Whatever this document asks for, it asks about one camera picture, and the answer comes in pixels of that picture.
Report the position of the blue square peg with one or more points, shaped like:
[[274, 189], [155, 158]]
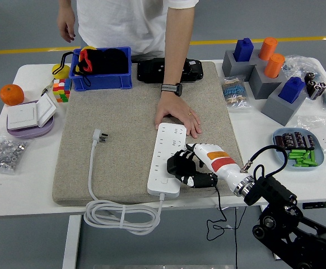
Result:
[[291, 91], [243, 50]]

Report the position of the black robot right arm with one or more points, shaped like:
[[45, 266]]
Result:
[[269, 187]]

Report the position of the large black cylinder capacitor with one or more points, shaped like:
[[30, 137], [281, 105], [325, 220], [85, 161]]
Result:
[[310, 81], [320, 89], [314, 88]]

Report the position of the orange fruit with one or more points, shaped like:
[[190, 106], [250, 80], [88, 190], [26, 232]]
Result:
[[11, 95]]

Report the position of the colourful puzzle cube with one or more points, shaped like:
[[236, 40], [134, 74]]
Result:
[[61, 91]]

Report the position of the blue plastic bin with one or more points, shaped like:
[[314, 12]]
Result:
[[101, 81]]

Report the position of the grey-brown mat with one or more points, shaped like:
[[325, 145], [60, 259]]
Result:
[[123, 112]]

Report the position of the black plug adapter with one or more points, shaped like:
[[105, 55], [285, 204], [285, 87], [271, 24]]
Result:
[[172, 166]]

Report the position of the person's right forearm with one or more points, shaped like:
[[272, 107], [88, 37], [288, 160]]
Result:
[[66, 6]]

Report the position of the grey wristwatch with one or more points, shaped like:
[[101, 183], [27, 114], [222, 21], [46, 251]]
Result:
[[171, 88]]

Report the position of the clear bag of blue parts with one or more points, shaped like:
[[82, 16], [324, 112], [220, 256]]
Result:
[[300, 64]]

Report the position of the light blue plate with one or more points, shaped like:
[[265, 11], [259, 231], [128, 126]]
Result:
[[320, 157]]

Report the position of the purple dish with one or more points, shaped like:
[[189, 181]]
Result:
[[31, 134]]

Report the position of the black pouch with orange trim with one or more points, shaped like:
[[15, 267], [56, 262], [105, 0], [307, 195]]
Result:
[[112, 61]]

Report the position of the white power strip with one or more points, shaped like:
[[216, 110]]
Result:
[[165, 140]]

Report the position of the black table control panel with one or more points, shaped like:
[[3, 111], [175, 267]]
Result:
[[320, 205]]

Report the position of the orange cylinder peg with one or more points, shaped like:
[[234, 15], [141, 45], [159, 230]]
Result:
[[274, 65], [268, 49]]

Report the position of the black electronic device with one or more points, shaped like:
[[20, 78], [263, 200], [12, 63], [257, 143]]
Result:
[[149, 70]]

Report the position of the person's left hand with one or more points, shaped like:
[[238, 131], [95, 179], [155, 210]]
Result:
[[174, 107]]

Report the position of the green battery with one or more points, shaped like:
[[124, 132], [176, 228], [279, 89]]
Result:
[[312, 157], [303, 160], [297, 155], [297, 152], [304, 164]]

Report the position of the person's right hand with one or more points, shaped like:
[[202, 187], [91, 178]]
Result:
[[65, 28]]

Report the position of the bag of metal nuts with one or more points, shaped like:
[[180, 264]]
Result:
[[4, 154]]

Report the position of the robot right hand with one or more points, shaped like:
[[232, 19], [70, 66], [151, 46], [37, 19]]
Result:
[[219, 159]]

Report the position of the dark brown capacitor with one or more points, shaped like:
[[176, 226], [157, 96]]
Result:
[[298, 139], [279, 141], [288, 140], [309, 141]]

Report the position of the person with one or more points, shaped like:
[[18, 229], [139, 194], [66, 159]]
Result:
[[123, 22]]

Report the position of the white wall switch panel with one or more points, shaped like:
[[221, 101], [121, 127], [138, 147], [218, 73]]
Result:
[[46, 109], [21, 116]]

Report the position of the wide grey socket block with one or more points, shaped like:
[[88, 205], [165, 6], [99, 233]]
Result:
[[235, 68]]

